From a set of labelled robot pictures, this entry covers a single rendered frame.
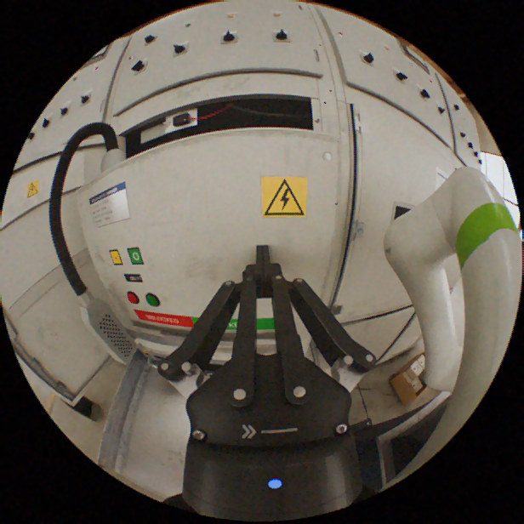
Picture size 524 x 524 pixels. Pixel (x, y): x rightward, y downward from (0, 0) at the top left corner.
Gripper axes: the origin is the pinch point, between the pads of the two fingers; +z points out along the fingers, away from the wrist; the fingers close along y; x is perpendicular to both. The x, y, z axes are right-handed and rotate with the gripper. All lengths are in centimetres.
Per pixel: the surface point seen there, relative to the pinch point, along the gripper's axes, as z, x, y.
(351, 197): 23.7, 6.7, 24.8
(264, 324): 3.7, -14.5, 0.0
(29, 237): -6, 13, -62
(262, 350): -0.2, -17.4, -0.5
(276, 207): 3.8, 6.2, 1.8
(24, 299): -17, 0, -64
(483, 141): 147, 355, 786
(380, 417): -27, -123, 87
